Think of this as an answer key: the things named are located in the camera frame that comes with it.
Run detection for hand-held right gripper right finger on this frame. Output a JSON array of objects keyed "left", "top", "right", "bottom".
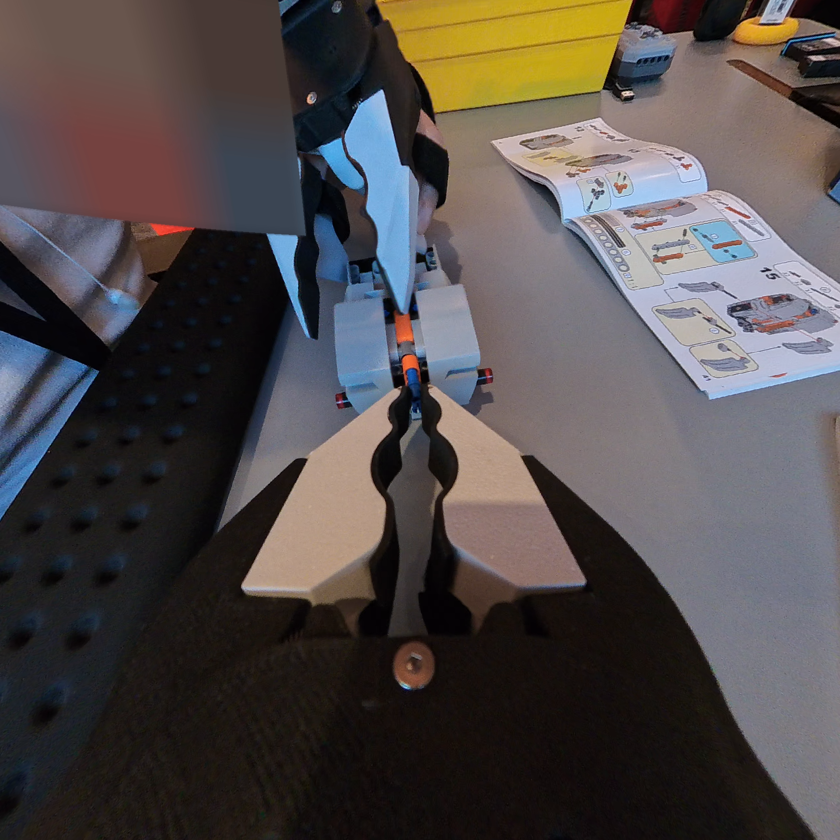
[{"left": 419, "top": 386, "right": 588, "bottom": 631}]

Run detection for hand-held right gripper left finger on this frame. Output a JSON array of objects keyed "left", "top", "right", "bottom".
[{"left": 241, "top": 387, "right": 408, "bottom": 634}]

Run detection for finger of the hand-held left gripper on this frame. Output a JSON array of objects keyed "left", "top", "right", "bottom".
[
  {"left": 343, "top": 88, "right": 422, "bottom": 316},
  {"left": 268, "top": 233, "right": 322, "bottom": 341}
]

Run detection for grey building block robot model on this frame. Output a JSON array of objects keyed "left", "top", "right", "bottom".
[{"left": 333, "top": 246, "right": 494, "bottom": 421}]

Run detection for grey desk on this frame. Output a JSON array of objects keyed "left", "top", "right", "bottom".
[{"left": 217, "top": 29, "right": 840, "bottom": 840}]

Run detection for yellow plastic bin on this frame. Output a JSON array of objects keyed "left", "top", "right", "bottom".
[{"left": 377, "top": 0, "right": 634, "bottom": 114}]

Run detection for grey battery block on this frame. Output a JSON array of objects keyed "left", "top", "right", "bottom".
[{"left": 610, "top": 23, "right": 678, "bottom": 85}]

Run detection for open instruction booklet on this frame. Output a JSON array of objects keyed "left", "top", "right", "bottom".
[{"left": 491, "top": 118, "right": 840, "bottom": 400}]

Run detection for black round pouch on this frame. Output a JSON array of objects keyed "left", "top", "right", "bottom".
[{"left": 692, "top": 0, "right": 742, "bottom": 40}]

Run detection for brown wooden stick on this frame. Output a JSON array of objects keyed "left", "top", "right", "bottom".
[{"left": 727, "top": 58, "right": 798, "bottom": 99}]

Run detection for yellow tape roll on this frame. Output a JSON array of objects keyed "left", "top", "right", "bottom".
[{"left": 731, "top": 14, "right": 800, "bottom": 46}]

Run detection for white cord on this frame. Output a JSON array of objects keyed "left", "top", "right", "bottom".
[{"left": 0, "top": 209, "right": 140, "bottom": 311}]

